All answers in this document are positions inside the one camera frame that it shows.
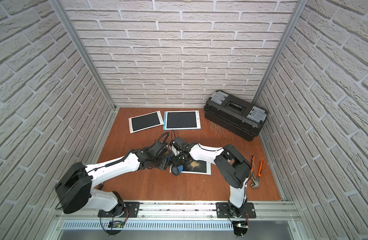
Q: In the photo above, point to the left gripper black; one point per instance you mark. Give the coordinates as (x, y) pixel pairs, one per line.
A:
(165, 162)

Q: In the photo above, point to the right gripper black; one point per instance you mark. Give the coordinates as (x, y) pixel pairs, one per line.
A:
(175, 162)

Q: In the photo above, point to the blue microfiber cleaning mitt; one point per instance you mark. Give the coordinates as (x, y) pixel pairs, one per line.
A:
(175, 168)

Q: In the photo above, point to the white drawing tablet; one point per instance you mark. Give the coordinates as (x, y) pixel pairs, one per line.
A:
(146, 121)
(197, 167)

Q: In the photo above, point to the blue-edged drawing tablet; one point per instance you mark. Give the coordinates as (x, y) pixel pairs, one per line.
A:
(182, 120)

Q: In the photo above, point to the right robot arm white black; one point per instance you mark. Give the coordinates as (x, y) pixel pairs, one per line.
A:
(234, 167)

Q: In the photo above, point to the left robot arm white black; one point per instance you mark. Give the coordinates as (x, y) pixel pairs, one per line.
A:
(78, 187)

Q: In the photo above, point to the black toolbox grey latches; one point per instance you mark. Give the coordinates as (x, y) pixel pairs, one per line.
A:
(236, 115)

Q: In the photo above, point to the aluminium mounting rail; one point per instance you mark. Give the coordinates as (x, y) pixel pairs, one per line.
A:
(210, 210)

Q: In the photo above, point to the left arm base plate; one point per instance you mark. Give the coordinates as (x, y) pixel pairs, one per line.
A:
(126, 209)

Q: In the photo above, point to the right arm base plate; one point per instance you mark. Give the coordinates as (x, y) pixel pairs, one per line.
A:
(227, 210)

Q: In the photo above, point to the orange handled pliers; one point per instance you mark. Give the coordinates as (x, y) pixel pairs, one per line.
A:
(255, 175)

